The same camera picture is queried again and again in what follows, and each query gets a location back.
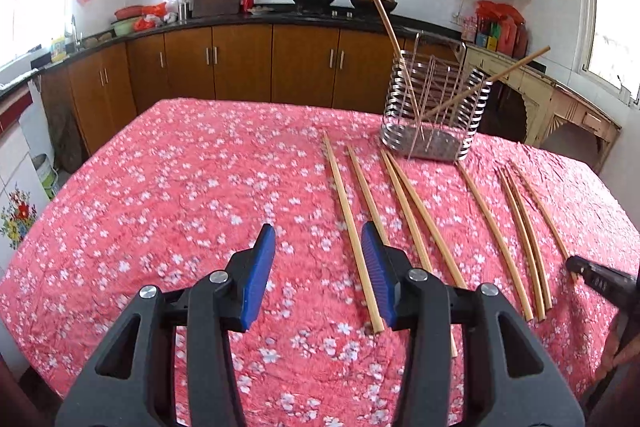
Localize pink floral tablecloth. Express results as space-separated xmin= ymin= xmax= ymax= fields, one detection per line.
xmin=0 ymin=97 xmax=633 ymax=427

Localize bunch of wooden chopsticks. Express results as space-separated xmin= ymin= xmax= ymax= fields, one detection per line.
xmin=322 ymin=133 xmax=553 ymax=360

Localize green basin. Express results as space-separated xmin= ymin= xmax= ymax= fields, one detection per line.
xmin=112 ymin=18 xmax=151 ymax=38

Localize white bucket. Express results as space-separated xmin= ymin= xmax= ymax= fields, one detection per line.
xmin=32 ymin=152 xmax=59 ymax=201

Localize red basin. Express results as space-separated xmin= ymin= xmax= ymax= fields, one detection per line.
xmin=114 ymin=5 xmax=151 ymax=20

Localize colourful boxes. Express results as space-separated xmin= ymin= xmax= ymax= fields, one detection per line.
xmin=461 ymin=17 xmax=502 ymax=51

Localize wooden base cabinets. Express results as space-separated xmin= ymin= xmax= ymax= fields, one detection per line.
xmin=40 ymin=24 xmax=466 ymax=158

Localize metal wire utensil holder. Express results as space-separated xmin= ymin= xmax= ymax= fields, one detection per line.
xmin=380 ymin=32 xmax=493 ymax=162

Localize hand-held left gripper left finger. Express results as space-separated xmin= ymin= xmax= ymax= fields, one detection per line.
xmin=55 ymin=223 xmax=277 ymax=427

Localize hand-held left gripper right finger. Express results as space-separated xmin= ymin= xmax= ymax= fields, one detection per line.
xmin=361 ymin=221 xmax=586 ymax=427

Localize cream side table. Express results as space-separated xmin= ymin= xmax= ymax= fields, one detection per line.
xmin=464 ymin=42 xmax=622 ymax=174

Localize red plastic bags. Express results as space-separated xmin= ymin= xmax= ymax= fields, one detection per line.
xmin=134 ymin=3 xmax=169 ymax=30

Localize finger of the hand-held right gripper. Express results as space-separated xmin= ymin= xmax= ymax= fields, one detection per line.
xmin=565 ymin=255 xmax=640 ymax=308

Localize metal faucet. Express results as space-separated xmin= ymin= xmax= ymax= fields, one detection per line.
xmin=69 ymin=14 xmax=84 ymax=54

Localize red bags pile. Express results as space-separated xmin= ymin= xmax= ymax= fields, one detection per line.
xmin=475 ymin=0 xmax=529 ymax=58

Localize white floral cabinet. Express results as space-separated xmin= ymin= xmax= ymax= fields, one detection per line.
xmin=0 ymin=79 xmax=62 ymax=264

